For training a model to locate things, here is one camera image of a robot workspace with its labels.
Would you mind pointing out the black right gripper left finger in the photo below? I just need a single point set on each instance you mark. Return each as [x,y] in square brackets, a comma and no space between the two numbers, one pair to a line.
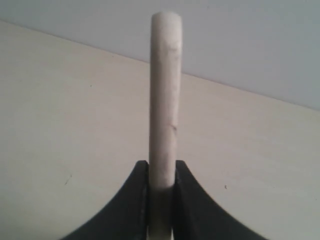
[125,217]

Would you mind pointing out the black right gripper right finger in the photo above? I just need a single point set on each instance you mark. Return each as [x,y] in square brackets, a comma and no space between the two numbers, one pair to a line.
[196,216]

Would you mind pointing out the wooden paint brush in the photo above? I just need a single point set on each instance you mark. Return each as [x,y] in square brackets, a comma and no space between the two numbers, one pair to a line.
[166,41]

